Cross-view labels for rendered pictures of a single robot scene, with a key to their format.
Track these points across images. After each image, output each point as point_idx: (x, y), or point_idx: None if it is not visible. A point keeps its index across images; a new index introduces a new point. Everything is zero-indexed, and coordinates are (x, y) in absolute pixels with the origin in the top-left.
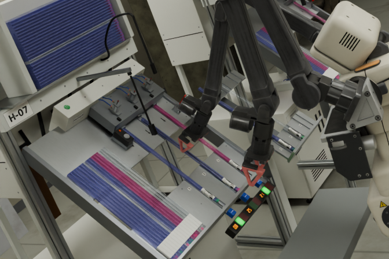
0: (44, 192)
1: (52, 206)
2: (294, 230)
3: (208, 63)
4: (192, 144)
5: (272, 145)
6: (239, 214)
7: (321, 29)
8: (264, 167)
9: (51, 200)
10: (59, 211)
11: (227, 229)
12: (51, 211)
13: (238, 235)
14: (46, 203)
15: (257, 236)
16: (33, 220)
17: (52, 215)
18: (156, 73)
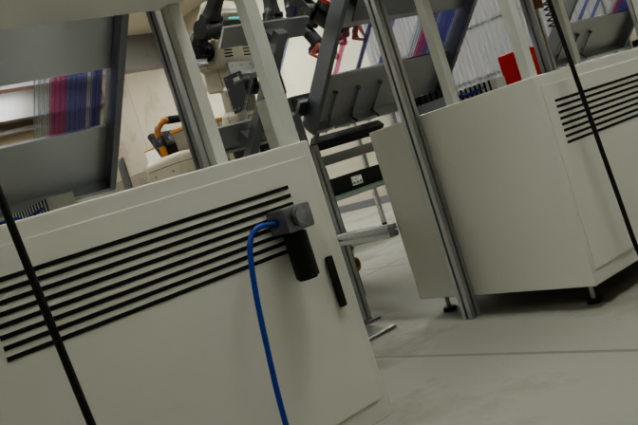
0: None
1: None
2: (330, 154)
3: None
4: (352, 37)
5: (308, 49)
6: (361, 124)
7: (230, 7)
8: (301, 136)
9: None
10: (534, 5)
11: (379, 120)
12: None
13: (388, 225)
14: None
15: (366, 229)
16: None
17: None
18: None
